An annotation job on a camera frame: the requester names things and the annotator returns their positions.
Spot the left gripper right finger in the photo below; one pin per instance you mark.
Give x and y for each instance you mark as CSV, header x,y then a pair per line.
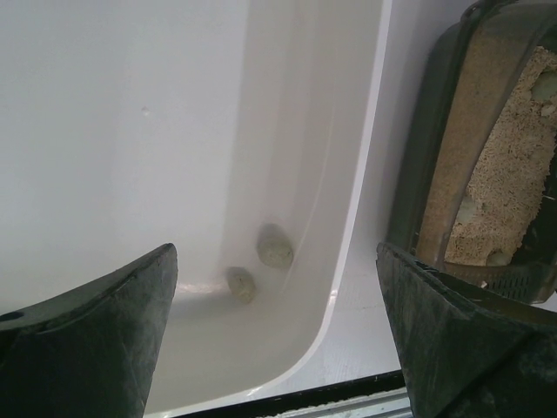
x,y
465,351

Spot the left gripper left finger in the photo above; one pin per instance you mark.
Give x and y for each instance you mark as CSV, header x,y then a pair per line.
x,y
91,351

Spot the dark brown litter box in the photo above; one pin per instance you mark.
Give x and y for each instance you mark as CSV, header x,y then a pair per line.
x,y
470,73

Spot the grey litter clump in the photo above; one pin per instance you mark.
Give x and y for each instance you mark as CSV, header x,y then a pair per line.
x,y
274,248
545,86
466,210
241,284

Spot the white plastic tray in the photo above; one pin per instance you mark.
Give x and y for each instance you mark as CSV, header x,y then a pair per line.
x,y
129,124

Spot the aluminium front rail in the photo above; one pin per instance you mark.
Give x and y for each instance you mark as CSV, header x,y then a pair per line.
x,y
392,404

